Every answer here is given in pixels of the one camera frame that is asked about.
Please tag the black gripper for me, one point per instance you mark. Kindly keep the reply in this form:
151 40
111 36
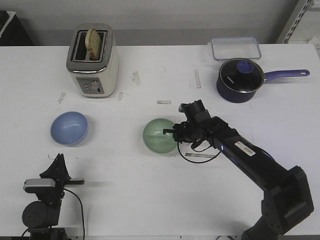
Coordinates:
54 172
188 132

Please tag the green bowl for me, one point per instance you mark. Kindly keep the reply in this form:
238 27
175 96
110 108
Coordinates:
154 138

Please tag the blue bowl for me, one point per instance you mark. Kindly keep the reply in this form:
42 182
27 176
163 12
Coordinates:
69 129

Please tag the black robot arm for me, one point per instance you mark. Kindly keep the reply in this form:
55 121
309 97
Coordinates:
41 217
287 197

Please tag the dark blue saucepan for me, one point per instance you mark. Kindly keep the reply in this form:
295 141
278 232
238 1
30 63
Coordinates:
236 97

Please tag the glass pot lid blue knob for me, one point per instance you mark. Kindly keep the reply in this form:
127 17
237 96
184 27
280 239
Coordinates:
241 75

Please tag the clear plastic container blue rim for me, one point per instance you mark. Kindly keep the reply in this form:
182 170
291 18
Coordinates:
225 48

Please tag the cream and chrome toaster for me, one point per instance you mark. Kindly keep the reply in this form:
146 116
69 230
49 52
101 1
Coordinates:
93 78

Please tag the toasted bread slice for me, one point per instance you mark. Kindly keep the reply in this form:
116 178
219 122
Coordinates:
93 44

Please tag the white slotted shelf upright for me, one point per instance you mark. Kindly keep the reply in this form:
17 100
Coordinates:
293 21

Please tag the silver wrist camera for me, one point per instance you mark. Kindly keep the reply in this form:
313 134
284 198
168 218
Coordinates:
195 112
38 184

